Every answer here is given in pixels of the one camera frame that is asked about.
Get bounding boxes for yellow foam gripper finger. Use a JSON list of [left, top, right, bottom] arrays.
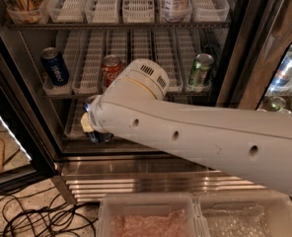
[[80, 113, 94, 133]]

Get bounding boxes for blue pepsi can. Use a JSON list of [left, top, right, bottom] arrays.
[[84, 95, 113, 143], [40, 47, 69, 86]]

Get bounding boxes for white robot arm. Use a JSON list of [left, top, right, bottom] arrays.
[[81, 58, 292, 197]]

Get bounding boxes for stainless fridge base grille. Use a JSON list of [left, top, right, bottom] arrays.
[[52, 157, 262, 204]]

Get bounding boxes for red coca-cola can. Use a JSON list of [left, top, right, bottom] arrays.
[[102, 54, 122, 87]]

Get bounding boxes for open fridge door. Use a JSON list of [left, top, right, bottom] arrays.
[[0, 33, 56, 199]]

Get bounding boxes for green soda can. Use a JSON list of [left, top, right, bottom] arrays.
[[188, 53, 214, 87]]

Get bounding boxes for white bottle top shelf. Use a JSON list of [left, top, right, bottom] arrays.
[[162, 0, 188, 22]]

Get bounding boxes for closed glass fridge door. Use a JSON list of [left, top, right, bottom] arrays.
[[214, 0, 292, 110]]

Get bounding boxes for left clear plastic bin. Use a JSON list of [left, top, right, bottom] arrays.
[[97, 193, 210, 237]]

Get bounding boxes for clear plastic bin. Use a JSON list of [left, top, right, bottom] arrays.
[[97, 193, 210, 237], [199, 190, 292, 237]]

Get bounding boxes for right clear plastic bin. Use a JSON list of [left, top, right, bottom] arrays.
[[199, 190, 292, 237]]

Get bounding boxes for top wire shelf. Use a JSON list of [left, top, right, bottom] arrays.
[[4, 22, 230, 31]]

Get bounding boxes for black floor cables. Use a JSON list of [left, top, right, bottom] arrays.
[[0, 185, 99, 237]]

